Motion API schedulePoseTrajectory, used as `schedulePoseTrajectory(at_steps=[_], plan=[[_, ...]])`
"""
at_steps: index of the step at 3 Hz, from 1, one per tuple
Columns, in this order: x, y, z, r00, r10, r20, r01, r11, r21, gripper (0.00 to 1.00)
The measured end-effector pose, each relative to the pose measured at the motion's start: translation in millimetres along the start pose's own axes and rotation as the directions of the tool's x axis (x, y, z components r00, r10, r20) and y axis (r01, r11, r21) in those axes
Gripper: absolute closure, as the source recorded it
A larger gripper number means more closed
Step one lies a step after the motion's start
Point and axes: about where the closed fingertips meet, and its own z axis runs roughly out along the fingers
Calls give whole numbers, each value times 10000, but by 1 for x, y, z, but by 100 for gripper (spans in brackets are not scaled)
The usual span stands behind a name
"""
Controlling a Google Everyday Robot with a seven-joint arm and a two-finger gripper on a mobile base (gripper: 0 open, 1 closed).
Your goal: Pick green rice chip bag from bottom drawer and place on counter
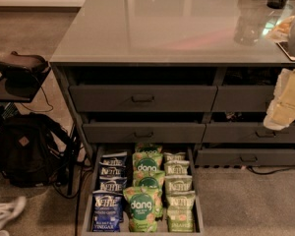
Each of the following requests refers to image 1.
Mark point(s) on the green dang chip bag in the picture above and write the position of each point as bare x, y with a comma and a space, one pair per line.
142, 208
143, 161
154, 179
148, 148

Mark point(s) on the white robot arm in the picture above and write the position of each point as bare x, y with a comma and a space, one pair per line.
285, 31

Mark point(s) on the top right grey drawer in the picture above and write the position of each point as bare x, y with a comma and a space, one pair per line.
242, 98

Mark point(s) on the bottom right grey drawer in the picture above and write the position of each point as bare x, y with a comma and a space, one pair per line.
245, 157

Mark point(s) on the green kettle chip bag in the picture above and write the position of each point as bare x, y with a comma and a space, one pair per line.
168, 156
180, 211
178, 183
176, 167

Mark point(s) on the rear green kettle chip bag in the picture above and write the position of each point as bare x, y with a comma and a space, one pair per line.
168, 156

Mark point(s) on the front green kettle chip bag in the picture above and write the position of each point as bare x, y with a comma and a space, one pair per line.
180, 211

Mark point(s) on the grey drawer cabinet with counter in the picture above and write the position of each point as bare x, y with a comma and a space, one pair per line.
171, 43

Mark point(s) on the open bottom left drawer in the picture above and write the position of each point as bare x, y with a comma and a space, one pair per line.
162, 227

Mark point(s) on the rear blue kettle chip bag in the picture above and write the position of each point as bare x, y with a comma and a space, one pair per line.
115, 159

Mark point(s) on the blue kettle chip bag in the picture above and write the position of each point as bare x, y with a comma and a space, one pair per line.
106, 170
114, 184
107, 211
115, 159

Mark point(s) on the middle left grey drawer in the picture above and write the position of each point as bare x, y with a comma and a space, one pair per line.
145, 132

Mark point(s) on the top left grey drawer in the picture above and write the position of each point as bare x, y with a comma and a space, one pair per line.
109, 98

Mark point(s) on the front blue kettle chip bag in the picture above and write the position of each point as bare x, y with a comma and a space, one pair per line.
107, 211

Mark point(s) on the checkered marker board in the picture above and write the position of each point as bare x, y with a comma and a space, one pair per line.
283, 45

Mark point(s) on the black backpack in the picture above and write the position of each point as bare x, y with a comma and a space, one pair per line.
29, 155

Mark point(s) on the black device on side table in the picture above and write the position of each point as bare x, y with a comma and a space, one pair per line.
16, 66

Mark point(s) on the dark side table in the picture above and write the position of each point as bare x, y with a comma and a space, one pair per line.
13, 92

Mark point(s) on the white sneaker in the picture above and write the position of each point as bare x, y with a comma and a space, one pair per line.
10, 211

